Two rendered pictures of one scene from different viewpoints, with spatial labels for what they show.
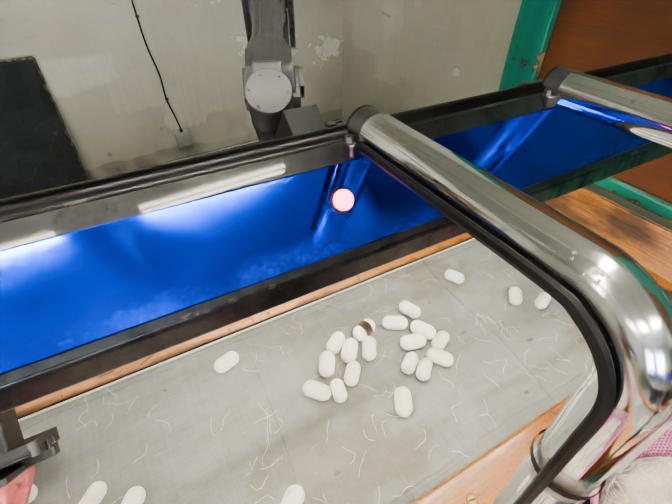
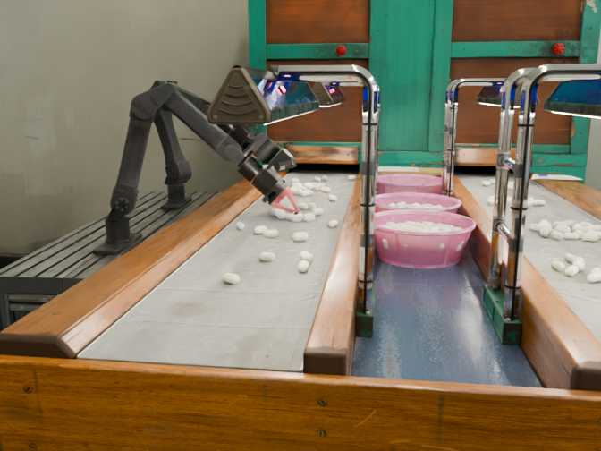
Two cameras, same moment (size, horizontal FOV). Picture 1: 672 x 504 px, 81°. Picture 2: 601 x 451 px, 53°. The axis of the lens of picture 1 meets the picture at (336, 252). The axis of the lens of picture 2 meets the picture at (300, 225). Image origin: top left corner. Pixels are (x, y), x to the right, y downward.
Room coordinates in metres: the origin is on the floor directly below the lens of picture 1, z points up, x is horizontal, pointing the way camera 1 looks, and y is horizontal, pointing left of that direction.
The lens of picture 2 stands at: (-0.89, 1.60, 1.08)
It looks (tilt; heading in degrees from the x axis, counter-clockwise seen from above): 13 degrees down; 307
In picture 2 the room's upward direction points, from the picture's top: straight up
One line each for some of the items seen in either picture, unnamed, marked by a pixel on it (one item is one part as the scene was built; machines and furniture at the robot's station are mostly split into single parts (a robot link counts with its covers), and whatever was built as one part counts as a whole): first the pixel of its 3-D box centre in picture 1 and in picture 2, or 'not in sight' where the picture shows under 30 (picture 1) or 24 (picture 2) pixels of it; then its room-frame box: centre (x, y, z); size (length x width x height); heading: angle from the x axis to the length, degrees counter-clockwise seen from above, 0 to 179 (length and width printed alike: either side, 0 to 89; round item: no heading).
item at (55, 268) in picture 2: not in sight; (228, 228); (0.41, 0.23, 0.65); 1.20 x 0.90 x 0.04; 123
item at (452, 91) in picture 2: not in sight; (473, 148); (-0.18, -0.31, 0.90); 0.20 x 0.19 x 0.45; 119
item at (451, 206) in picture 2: not in sight; (413, 216); (-0.13, 0.02, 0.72); 0.27 x 0.27 x 0.10
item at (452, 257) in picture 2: not in sight; (419, 238); (-0.27, 0.26, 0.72); 0.27 x 0.27 x 0.10
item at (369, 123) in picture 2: not in sight; (323, 196); (-0.30, 0.73, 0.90); 0.20 x 0.19 x 0.45; 119
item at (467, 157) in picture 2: not in sight; (492, 157); (-0.09, -0.77, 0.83); 0.30 x 0.06 x 0.07; 29
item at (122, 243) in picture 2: not in sight; (117, 230); (0.46, 0.62, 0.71); 0.20 x 0.07 x 0.08; 123
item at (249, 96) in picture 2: not in sight; (278, 94); (-0.22, 0.77, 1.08); 0.62 x 0.08 x 0.07; 119
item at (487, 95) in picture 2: not in sight; (503, 92); (-0.25, -0.35, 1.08); 0.62 x 0.08 x 0.07; 119
